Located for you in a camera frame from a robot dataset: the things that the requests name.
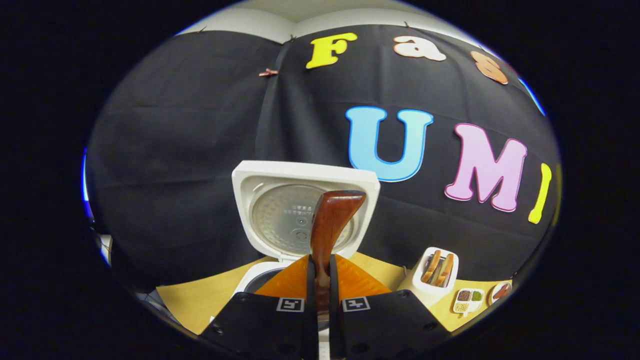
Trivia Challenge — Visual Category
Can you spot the white rice cooker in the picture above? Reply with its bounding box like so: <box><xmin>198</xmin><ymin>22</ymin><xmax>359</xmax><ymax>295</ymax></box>
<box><xmin>231</xmin><ymin>160</ymin><xmax>381</xmax><ymax>301</ymax></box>

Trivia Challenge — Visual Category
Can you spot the black backdrop cloth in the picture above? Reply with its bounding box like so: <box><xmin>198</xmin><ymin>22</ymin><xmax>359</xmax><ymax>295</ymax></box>
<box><xmin>85</xmin><ymin>22</ymin><xmax>563</xmax><ymax>296</ymax></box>

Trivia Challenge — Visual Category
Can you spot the round white plate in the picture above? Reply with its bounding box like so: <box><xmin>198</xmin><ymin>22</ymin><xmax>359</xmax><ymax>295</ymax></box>
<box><xmin>487</xmin><ymin>281</ymin><xmax>513</xmax><ymax>306</ymax></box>

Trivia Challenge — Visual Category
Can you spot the brown wooden spoon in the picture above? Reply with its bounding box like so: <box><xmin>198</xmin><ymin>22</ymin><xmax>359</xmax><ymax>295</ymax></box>
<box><xmin>310</xmin><ymin>190</ymin><xmax>367</xmax><ymax>321</ymax></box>

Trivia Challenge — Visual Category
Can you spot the divided white bean dish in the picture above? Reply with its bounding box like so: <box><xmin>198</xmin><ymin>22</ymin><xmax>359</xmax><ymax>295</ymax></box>
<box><xmin>452</xmin><ymin>288</ymin><xmax>485</xmax><ymax>317</ymax></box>

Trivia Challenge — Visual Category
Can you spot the white toaster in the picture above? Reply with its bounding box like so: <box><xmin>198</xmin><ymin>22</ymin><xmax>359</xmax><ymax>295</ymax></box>
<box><xmin>397</xmin><ymin>246</ymin><xmax>460</xmax><ymax>307</ymax></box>

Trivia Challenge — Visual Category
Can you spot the toast bread slice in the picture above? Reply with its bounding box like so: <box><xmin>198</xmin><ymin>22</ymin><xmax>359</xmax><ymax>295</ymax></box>
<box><xmin>435</xmin><ymin>253</ymin><xmax>455</xmax><ymax>287</ymax></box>
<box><xmin>421</xmin><ymin>249</ymin><xmax>442</xmax><ymax>284</ymax></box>

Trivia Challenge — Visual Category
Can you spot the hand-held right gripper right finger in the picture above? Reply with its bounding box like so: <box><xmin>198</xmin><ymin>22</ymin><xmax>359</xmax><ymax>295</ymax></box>
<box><xmin>328</xmin><ymin>254</ymin><xmax>451</xmax><ymax>360</ymax></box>

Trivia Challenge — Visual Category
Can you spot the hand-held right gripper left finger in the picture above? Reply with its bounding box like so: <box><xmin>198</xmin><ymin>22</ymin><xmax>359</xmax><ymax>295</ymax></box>
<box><xmin>197</xmin><ymin>254</ymin><xmax>319</xmax><ymax>360</ymax></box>

